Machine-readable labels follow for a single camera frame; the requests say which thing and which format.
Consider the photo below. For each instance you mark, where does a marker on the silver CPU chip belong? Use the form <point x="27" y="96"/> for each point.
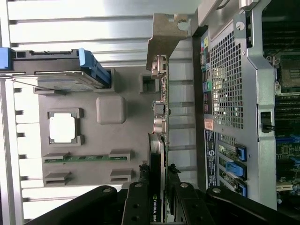
<point x="62" y="127"/>

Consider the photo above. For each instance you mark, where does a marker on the CPU socket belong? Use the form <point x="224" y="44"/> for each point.
<point x="290" y="75"/>

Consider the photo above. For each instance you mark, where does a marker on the green RAM stick on rack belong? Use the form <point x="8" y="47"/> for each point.
<point x="89" y="158"/>

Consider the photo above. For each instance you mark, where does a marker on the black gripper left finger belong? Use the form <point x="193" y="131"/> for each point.
<point x="136" y="206"/>

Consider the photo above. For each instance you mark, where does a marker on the open black PC case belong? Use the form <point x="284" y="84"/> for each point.
<point x="264" y="164"/>

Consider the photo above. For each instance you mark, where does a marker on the grey parts rack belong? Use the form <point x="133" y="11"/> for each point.
<point x="117" y="145"/>

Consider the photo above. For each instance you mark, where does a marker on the blue slot retention clip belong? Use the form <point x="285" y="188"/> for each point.
<point x="236" y="168"/>
<point x="242" y="189"/>
<point x="241" y="152"/>

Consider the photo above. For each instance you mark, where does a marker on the white expansion slot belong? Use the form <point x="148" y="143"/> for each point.
<point x="284" y="187"/>

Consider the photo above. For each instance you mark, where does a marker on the hard disk with blue caddy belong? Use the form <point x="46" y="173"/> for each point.
<point x="47" y="62"/>

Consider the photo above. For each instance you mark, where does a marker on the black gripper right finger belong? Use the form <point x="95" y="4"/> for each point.
<point x="192" y="206"/>

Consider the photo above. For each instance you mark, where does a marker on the green motherboard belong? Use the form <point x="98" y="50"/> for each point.
<point x="287" y="150"/>

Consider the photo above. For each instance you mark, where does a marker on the blue expansion slot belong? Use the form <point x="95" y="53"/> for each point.
<point x="287" y="140"/>

